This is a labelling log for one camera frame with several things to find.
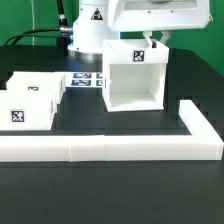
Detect white marker base plate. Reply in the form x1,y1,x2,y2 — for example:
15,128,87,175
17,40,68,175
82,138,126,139
57,72,103,88

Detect white drawer cabinet box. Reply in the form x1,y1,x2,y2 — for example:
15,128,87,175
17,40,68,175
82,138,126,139
102,39,169,112

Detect white drawer tray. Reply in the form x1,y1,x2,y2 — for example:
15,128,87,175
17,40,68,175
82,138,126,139
6,71,66,104
0,90,57,131

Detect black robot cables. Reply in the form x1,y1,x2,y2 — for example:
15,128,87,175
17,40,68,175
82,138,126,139
2,0,75,47

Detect white L-shaped fence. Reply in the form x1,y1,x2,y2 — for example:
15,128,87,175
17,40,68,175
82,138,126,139
0,100,224,162

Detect white front drawer tray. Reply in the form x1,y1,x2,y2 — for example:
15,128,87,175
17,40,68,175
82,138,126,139
0,90,57,131

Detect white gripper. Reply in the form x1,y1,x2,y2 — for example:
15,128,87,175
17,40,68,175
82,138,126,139
107,0,210,49

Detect white rear drawer tray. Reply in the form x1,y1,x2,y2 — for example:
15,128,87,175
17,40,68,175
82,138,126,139
6,71,66,104

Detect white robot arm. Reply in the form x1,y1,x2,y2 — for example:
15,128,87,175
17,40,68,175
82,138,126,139
68,0,211,60

